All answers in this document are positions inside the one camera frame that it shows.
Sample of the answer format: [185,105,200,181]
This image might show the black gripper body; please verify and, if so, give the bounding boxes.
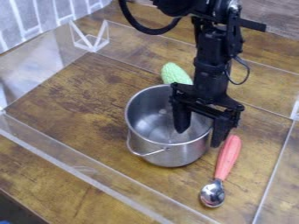
[169,82,244,128]

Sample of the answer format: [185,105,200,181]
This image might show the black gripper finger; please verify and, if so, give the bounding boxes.
[209,115,234,148]
[172,100,192,134]

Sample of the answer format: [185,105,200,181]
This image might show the stainless steel pot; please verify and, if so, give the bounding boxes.
[125,85,212,167]

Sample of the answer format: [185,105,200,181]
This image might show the pink handled metal spoon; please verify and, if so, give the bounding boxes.
[198,135,241,208]

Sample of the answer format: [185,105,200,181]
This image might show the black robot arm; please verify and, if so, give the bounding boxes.
[153,0,244,147]

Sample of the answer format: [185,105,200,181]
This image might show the green bitter gourd toy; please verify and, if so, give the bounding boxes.
[161,62,192,85]

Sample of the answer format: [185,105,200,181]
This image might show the black wall strip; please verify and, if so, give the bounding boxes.
[240,18,266,32]

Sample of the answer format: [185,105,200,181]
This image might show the black cable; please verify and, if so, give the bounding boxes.
[117,0,250,86]

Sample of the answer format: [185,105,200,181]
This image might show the clear acrylic enclosure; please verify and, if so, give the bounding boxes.
[0,19,299,224]

